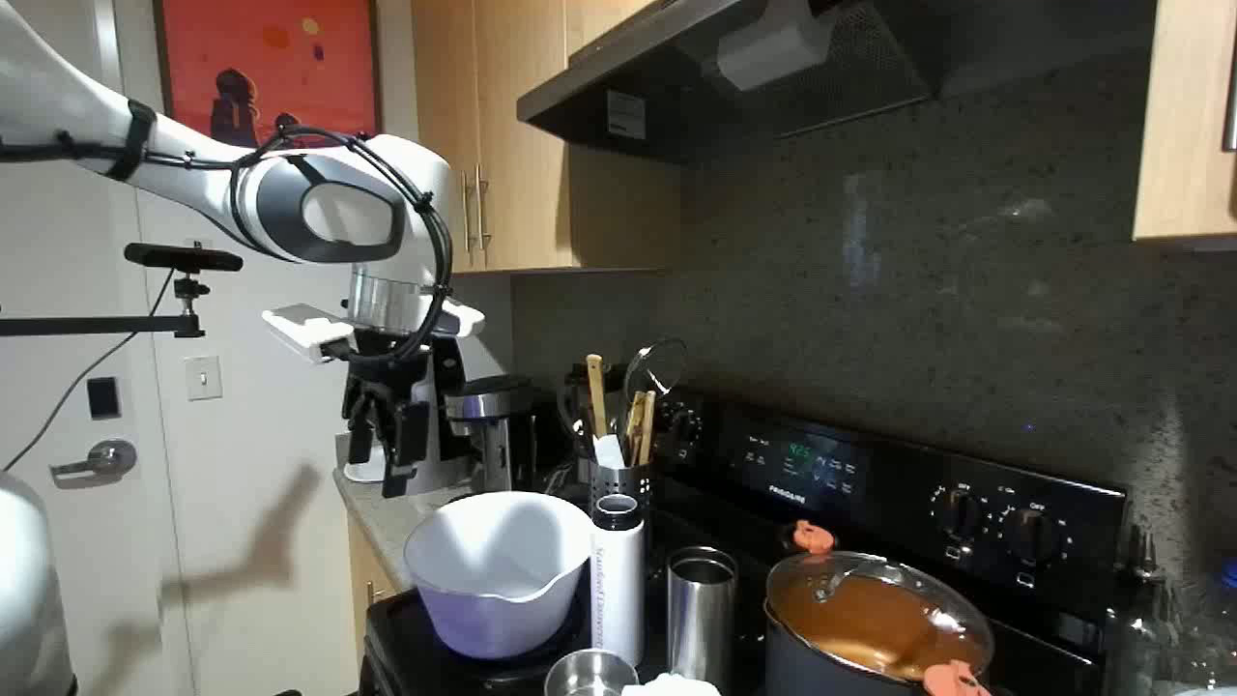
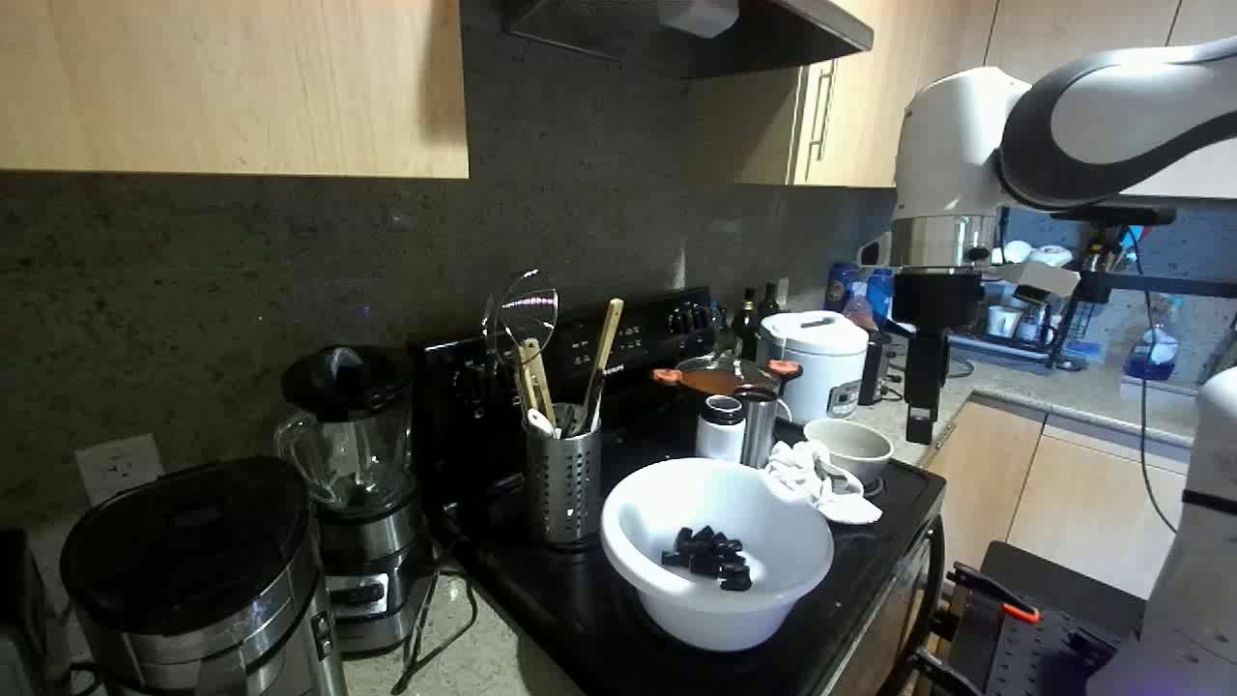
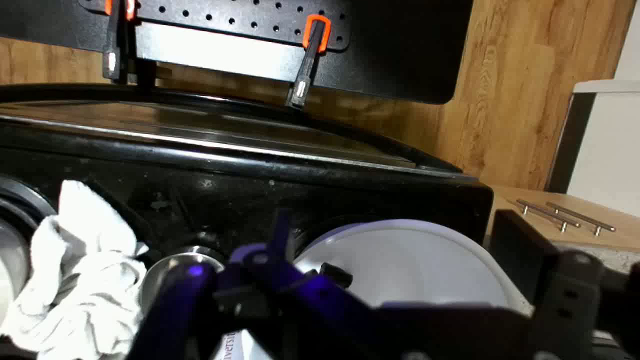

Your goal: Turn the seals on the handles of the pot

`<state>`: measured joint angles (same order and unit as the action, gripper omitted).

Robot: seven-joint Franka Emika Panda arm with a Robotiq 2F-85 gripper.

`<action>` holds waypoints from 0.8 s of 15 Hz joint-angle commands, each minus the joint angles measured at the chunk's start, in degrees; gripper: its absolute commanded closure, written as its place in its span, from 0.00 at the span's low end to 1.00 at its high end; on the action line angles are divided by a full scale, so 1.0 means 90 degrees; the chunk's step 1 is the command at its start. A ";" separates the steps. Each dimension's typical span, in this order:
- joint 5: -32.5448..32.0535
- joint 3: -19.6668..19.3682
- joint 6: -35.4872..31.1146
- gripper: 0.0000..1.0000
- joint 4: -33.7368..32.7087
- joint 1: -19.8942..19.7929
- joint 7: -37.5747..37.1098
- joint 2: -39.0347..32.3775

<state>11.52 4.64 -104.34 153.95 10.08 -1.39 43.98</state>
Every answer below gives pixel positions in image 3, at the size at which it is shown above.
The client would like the steel travel mug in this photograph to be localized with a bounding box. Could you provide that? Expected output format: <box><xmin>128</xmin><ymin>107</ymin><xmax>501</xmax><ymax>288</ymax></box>
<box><xmin>136</xmin><ymin>245</ymin><xmax>224</xmax><ymax>345</ymax></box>

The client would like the steel cabinet handle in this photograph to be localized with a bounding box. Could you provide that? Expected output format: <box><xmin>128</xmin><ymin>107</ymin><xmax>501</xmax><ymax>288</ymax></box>
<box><xmin>547</xmin><ymin>202</ymin><xmax>618</xmax><ymax>236</ymax></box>
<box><xmin>517</xmin><ymin>199</ymin><xmax>583</xmax><ymax>232</ymax></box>

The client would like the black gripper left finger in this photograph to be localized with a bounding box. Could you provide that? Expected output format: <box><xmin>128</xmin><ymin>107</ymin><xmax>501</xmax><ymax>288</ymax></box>
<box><xmin>128</xmin><ymin>209</ymin><xmax>316</xmax><ymax>360</ymax></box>

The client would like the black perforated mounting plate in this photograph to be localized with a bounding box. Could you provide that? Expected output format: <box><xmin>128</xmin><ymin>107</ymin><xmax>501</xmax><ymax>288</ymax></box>
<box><xmin>0</xmin><ymin>0</ymin><xmax>476</xmax><ymax>105</ymax></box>

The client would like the black kitchen stove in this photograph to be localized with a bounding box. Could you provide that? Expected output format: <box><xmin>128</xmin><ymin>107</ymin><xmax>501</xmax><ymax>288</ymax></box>
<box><xmin>0</xmin><ymin>84</ymin><xmax>493</xmax><ymax>269</ymax></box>

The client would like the orange black clamp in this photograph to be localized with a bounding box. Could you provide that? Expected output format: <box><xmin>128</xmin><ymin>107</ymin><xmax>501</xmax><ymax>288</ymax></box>
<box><xmin>103</xmin><ymin>0</ymin><xmax>136</xmax><ymax>84</ymax></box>
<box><xmin>286</xmin><ymin>14</ymin><xmax>333</xmax><ymax>107</ymax></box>

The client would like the crumpled white cloth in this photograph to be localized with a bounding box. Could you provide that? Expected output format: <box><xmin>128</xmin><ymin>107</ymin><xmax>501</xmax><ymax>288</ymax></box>
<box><xmin>2</xmin><ymin>180</ymin><xmax>148</xmax><ymax>360</ymax></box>

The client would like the large white mixing bowl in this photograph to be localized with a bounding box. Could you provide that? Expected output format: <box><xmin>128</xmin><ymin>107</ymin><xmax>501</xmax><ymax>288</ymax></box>
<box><xmin>222</xmin><ymin>218</ymin><xmax>537</xmax><ymax>360</ymax></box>

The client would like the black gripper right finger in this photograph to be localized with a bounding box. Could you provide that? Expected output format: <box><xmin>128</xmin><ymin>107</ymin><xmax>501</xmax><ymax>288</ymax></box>
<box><xmin>491</xmin><ymin>209</ymin><xmax>640</xmax><ymax>360</ymax></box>

